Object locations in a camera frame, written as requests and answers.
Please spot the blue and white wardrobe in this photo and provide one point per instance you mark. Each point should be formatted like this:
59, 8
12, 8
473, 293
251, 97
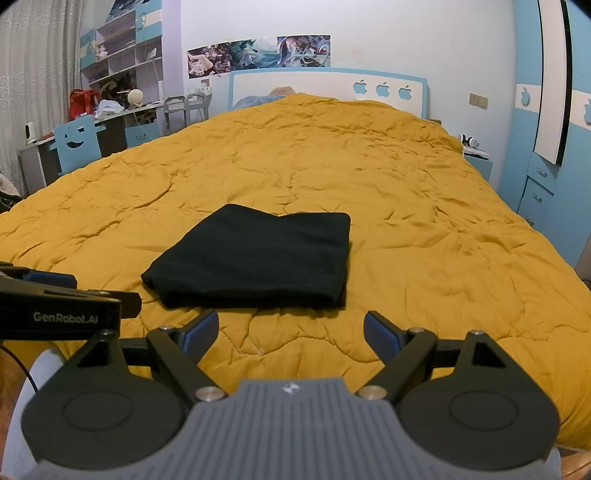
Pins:
572, 194

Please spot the blue and white drawer cabinet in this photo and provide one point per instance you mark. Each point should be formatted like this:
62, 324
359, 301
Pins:
141, 136

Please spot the blue smiley-face chair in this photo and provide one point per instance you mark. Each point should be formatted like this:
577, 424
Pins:
76, 147

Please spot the wall switch plate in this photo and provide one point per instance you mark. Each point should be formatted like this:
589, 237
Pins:
478, 101

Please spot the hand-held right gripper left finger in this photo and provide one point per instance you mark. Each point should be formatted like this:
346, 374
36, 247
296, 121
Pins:
203, 331

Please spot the white patterned curtain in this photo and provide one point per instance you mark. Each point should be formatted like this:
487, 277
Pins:
37, 69

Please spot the wall poster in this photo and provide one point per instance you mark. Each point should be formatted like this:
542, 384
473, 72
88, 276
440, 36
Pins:
258, 55

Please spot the yellow quilt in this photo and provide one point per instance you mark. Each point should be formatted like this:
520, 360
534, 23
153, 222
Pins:
369, 184

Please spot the black pants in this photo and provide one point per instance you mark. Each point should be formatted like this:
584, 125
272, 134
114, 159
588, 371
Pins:
254, 258

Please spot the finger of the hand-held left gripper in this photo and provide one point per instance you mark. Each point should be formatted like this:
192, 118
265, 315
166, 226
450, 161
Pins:
46, 279
129, 305

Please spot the blue nightstand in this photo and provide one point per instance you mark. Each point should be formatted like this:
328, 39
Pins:
480, 168

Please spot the red bag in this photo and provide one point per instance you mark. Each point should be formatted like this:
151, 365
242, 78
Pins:
83, 104

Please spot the white desk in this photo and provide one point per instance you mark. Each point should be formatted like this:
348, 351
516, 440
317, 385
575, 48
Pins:
34, 164

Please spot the white and black headphones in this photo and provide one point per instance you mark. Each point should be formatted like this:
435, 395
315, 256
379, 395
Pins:
468, 142

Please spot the grey trolley cart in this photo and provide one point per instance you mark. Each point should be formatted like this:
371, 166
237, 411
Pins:
184, 110

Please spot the pile of clothes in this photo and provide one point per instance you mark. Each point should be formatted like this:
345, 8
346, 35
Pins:
8, 194

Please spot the white woven ball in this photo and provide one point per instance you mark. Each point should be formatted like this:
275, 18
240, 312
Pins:
135, 98

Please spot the blue printed pillow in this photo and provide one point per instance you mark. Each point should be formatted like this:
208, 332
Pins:
251, 99

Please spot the white plastic bag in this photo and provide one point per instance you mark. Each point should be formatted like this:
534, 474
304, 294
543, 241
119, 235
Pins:
110, 108

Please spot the white security camera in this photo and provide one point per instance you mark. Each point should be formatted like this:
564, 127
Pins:
32, 134

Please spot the person's light blue trouser leg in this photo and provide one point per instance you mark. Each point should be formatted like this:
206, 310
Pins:
34, 438

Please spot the wardrobe mirror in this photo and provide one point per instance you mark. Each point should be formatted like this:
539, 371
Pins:
551, 92

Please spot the blue and white bookshelf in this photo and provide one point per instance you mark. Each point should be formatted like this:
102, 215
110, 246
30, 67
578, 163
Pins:
124, 41

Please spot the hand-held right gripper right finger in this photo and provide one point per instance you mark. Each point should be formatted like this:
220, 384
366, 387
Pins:
381, 333

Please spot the white and blue headboard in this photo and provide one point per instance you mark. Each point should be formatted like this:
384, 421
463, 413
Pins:
323, 85

